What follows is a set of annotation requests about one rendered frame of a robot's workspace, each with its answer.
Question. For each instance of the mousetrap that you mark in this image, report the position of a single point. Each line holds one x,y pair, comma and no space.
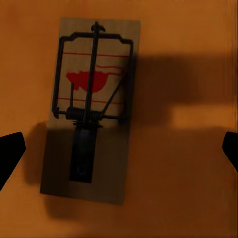
89,125

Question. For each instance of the cabinet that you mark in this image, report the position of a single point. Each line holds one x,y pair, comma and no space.
179,182

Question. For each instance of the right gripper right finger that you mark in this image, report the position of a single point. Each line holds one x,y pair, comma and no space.
230,148

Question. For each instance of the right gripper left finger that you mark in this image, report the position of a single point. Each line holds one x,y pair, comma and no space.
12,147

